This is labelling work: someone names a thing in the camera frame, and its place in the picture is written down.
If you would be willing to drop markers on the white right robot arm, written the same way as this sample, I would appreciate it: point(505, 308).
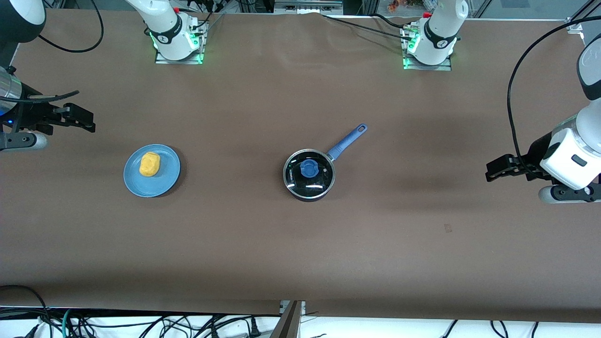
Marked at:
point(169, 33)

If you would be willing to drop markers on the glass lid with blue knob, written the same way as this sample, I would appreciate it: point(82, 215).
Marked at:
point(310, 168)

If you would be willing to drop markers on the metal table corner bracket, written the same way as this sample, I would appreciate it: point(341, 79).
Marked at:
point(575, 26)

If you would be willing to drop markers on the metal frame post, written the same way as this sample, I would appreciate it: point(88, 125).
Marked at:
point(291, 324)

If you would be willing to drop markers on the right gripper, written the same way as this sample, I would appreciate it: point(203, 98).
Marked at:
point(29, 115)

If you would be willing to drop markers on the grey metal box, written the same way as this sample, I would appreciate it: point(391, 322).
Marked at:
point(307, 5)

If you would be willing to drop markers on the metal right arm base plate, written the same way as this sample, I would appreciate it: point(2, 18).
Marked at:
point(188, 61)

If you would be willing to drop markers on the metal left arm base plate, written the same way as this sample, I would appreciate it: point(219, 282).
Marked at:
point(422, 67)

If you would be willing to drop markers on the blue round plate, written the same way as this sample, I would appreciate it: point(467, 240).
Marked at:
point(159, 185)

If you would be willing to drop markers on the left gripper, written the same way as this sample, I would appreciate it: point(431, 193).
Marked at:
point(529, 162)

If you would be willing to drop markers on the yellow potato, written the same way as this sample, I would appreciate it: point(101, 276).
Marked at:
point(150, 164)

